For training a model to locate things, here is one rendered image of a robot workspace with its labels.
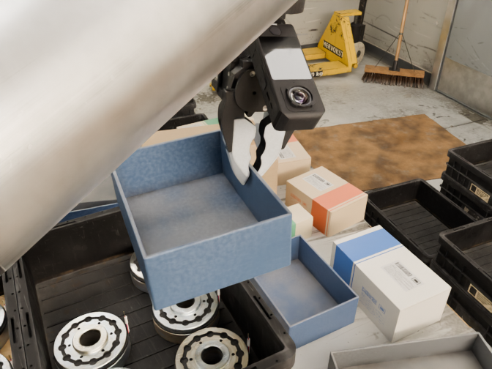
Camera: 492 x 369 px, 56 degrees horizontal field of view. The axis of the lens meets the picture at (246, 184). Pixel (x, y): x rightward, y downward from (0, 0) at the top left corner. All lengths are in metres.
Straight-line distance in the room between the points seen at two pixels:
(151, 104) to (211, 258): 0.31
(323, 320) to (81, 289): 0.42
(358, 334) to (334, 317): 0.06
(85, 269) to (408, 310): 0.57
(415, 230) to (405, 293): 1.02
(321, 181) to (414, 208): 0.90
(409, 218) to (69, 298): 1.43
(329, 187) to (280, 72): 0.74
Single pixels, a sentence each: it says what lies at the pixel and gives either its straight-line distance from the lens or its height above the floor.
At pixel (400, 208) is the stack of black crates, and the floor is 0.27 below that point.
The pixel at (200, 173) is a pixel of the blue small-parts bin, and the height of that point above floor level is 1.08.
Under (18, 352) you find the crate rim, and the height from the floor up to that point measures 0.93.
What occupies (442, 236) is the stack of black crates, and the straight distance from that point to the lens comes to 1.56.
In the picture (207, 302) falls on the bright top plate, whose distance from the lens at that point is 0.75.
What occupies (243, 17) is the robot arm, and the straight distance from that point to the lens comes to 0.18.
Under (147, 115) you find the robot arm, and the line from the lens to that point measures 0.16.
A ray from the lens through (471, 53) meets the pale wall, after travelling 3.68.
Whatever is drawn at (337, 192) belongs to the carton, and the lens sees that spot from 1.14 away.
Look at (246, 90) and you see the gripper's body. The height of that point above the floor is 1.23.
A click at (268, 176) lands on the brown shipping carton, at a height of 0.82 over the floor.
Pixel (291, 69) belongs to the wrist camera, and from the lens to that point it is 0.45.
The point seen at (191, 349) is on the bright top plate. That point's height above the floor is 0.86.
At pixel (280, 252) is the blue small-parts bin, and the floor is 1.09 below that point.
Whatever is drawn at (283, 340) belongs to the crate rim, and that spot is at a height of 0.93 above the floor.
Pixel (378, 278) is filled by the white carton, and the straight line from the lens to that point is 0.91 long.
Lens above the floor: 1.42
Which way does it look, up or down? 34 degrees down
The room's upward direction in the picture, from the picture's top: straight up
